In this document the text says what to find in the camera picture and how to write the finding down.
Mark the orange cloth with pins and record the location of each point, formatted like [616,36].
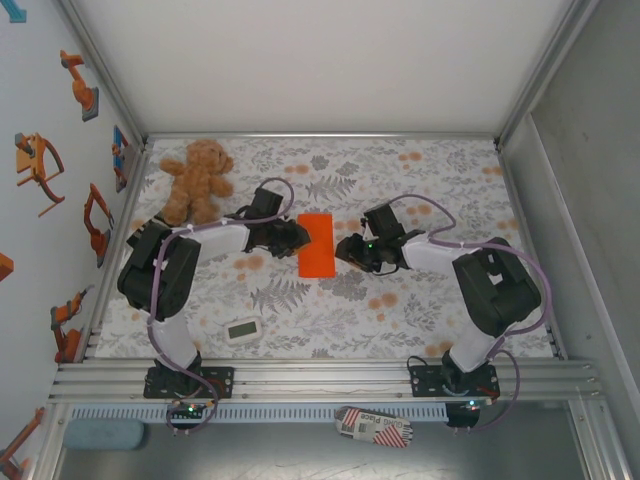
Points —
[316,245]

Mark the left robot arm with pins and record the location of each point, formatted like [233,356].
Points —
[150,280]

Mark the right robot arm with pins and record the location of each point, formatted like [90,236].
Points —
[500,295]

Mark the floral table mat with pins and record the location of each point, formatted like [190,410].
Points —
[320,310]

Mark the brown teddy bear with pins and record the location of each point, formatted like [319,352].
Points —
[197,185]

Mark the white digital timer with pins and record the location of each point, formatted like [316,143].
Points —
[242,330]

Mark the red striped printed packet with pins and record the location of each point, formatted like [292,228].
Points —
[372,427]

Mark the orange claw machine sticker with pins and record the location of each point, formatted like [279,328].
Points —
[32,160]

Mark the blue-grey sponge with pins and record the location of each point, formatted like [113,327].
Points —
[102,434]

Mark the orange block sticker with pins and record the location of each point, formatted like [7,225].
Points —
[5,267]

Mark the aluminium profile frame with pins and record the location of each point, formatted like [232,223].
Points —
[320,385]

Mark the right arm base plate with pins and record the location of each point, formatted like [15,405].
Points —
[425,382]

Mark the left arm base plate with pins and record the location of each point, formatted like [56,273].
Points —
[220,382]

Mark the blue orange wall sticker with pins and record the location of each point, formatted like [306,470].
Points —
[120,155]

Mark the teal wall sticker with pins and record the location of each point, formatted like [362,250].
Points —
[15,10]

